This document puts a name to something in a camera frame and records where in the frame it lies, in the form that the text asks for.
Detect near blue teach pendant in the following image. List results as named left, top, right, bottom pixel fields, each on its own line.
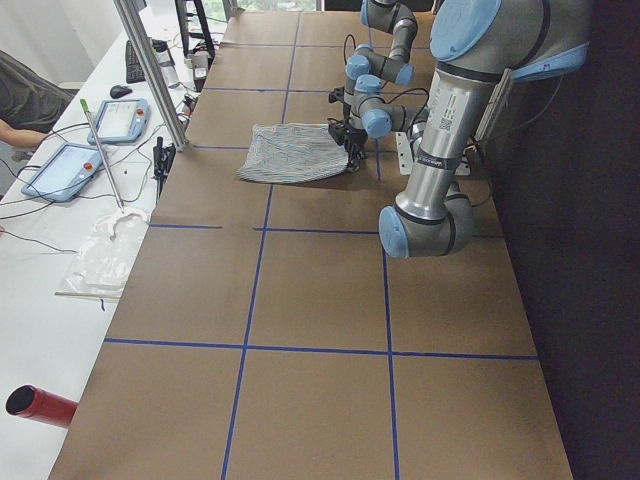
left=21, top=143, right=102, bottom=202

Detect seated person grey shirt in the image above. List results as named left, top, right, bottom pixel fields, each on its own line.
left=1, top=51, right=75, bottom=149

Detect red cylinder tube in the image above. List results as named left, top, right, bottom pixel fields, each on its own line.
left=5, top=385, right=78, bottom=428

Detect black computer mouse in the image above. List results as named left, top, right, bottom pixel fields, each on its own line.
left=109, top=85, right=133, bottom=99

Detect black clamp bar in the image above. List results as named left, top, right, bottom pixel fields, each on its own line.
left=153, top=136, right=176, bottom=201

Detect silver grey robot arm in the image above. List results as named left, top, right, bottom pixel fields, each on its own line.
left=328, top=1, right=593, bottom=258
left=329, top=1, right=418, bottom=119

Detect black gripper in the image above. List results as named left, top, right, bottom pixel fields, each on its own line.
left=328, top=86, right=352, bottom=118
left=328, top=119, right=368, bottom=171

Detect far blue teach pendant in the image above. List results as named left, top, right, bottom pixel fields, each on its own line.
left=91, top=99, right=150, bottom=144

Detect black keyboard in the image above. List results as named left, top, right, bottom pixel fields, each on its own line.
left=124, top=40, right=145, bottom=84

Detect metal rod green tip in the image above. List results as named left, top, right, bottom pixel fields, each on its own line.
left=79, top=98, right=125, bottom=213

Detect navy white striped polo shirt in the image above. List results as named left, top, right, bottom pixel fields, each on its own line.
left=237, top=123, right=348, bottom=184

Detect blue teach pendant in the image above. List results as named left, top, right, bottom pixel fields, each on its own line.
left=91, top=99, right=150, bottom=144
left=21, top=143, right=102, bottom=202

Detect clear plastic bag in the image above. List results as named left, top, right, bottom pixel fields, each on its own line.
left=55, top=207, right=149, bottom=300

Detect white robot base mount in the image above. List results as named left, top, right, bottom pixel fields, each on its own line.
left=395, top=131, right=454, bottom=176

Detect grey aluminium frame post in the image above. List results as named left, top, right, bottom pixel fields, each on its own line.
left=113, top=0, right=188, bottom=152

